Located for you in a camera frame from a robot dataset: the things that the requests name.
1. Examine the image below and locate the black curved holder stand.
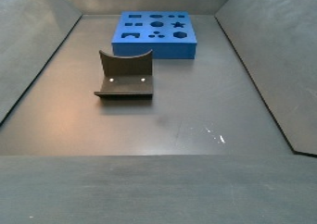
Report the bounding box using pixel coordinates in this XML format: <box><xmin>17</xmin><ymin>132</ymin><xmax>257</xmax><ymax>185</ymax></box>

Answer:
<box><xmin>94</xmin><ymin>51</ymin><xmax>154</xmax><ymax>98</ymax></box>

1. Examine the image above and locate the blue shape-sorter block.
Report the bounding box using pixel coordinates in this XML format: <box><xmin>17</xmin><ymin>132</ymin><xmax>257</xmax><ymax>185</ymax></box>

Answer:
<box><xmin>112</xmin><ymin>11</ymin><xmax>197</xmax><ymax>59</ymax></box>

